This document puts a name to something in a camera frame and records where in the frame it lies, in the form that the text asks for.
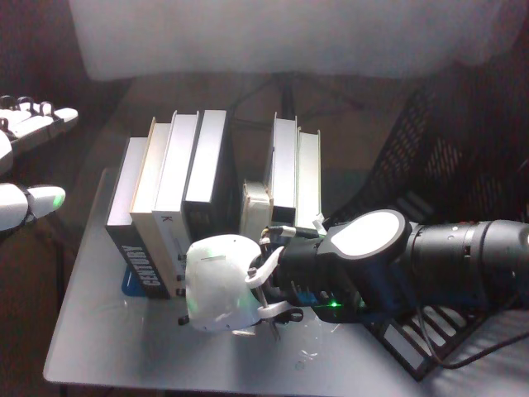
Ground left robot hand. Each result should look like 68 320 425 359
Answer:
0 94 79 236

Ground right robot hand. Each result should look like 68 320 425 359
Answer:
175 233 306 337

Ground tan beige book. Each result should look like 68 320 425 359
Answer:
239 178 274 237

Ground black book Century spine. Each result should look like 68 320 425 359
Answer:
106 136 173 301

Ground blue metal bookend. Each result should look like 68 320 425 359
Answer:
121 266 150 299

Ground white book K spine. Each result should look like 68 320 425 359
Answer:
151 109 202 290

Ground black book Let It Be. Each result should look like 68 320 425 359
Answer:
181 109 241 249

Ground cream spine book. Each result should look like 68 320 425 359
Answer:
129 117 183 299

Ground black book white label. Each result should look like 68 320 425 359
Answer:
264 111 299 227

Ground light green book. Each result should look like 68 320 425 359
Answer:
295 127 323 227

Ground black tripod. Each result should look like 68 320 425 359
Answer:
229 70 367 129

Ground white cloth backdrop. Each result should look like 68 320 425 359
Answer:
68 0 524 82

